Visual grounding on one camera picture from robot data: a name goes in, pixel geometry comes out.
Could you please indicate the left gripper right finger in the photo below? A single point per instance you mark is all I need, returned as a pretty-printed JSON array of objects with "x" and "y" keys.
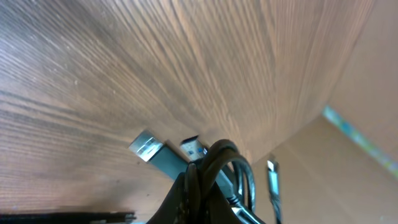
[{"x": 217, "y": 209}]

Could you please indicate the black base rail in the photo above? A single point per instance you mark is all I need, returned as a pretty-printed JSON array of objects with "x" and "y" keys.
[{"x": 69, "y": 217}]

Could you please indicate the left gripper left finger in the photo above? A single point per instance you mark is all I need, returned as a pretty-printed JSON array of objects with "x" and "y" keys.
[{"x": 173, "y": 209}]

